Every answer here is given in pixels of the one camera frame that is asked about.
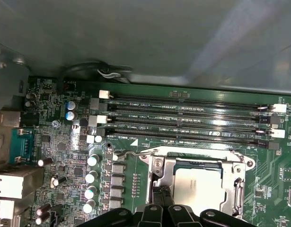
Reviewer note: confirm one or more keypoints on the metal locking lever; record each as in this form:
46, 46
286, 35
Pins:
140, 154

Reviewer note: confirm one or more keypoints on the green motherboard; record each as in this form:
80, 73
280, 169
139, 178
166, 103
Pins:
266, 163

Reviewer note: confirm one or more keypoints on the silver CPU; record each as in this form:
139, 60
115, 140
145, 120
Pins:
197, 186

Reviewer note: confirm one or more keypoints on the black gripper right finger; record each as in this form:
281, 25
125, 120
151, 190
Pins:
180, 216

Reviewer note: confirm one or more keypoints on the silver board screw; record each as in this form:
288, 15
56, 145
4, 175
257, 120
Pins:
55, 123

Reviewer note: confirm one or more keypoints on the silver capacitor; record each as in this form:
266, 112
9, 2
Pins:
93, 160
91, 177
89, 206
90, 192

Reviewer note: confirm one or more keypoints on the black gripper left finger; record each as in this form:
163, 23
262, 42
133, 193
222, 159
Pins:
150, 216

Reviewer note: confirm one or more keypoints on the metal socket cover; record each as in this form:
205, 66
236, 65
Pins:
169, 169

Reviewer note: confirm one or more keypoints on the blue capacitor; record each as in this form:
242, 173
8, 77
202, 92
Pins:
72, 105
71, 116

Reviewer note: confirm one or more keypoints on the RAM slot white clips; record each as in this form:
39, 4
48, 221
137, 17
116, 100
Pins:
183, 100
183, 125

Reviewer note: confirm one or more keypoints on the black PC case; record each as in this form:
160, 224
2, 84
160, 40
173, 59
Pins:
135, 35

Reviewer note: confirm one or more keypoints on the blue serial port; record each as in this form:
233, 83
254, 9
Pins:
22, 146

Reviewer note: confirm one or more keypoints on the silver port block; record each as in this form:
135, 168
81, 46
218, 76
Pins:
15, 182
8, 212

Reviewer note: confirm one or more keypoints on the CPU socket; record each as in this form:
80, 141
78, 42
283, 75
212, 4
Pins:
195, 151

